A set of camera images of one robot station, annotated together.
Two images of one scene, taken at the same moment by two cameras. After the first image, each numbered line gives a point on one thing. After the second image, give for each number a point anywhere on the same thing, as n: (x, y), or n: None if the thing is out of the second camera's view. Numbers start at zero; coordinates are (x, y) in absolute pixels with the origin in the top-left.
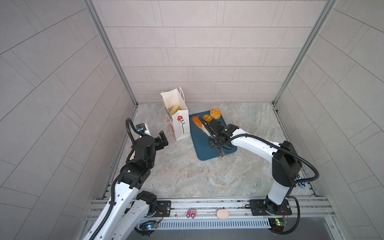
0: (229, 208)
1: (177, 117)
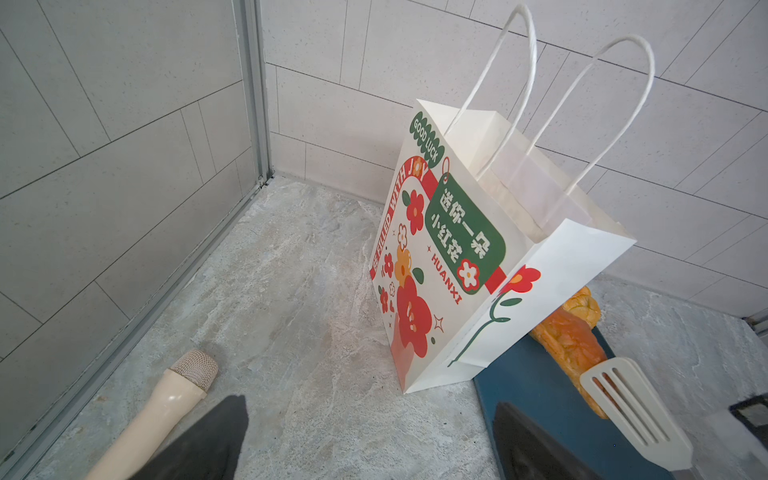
0: None
1: (485, 238)
